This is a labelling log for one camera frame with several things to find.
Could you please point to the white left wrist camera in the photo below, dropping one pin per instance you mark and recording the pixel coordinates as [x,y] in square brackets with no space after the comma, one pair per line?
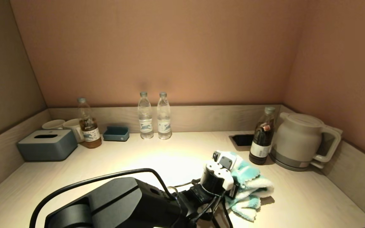
[225,160]

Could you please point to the clear water bottle blue label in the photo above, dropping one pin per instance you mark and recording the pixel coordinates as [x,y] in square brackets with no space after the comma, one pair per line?
[163,120]
[145,120]

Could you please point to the teal white striped towel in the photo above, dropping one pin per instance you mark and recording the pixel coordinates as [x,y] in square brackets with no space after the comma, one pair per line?
[252,186]

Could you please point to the grey kettle base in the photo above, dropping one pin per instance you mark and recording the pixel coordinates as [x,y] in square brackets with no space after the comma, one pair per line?
[293,166]

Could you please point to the white ceramic cup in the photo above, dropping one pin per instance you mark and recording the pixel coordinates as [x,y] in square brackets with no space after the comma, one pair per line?
[73,126]
[53,124]

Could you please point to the beige electric kettle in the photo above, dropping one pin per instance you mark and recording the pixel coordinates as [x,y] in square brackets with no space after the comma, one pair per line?
[296,136]

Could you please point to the small blue tray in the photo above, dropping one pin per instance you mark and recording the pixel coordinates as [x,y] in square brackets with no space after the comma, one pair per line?
[116,136]

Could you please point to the amber tea bottle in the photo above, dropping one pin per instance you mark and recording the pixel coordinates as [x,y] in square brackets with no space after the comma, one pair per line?
[90,136]

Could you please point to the black recessed power socket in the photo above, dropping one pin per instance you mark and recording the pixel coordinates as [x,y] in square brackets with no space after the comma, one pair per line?
[241,141]

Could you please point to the dark liquid bottle white label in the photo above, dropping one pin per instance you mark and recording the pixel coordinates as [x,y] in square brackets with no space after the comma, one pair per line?
[260,145]

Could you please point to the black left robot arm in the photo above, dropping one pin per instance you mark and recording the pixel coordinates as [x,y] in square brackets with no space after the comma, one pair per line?
[116,202]

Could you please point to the grey-blue tissue box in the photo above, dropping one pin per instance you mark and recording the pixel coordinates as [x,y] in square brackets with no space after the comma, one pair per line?
[46,147]

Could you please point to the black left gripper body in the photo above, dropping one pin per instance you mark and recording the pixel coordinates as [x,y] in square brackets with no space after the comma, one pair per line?
[214,182]

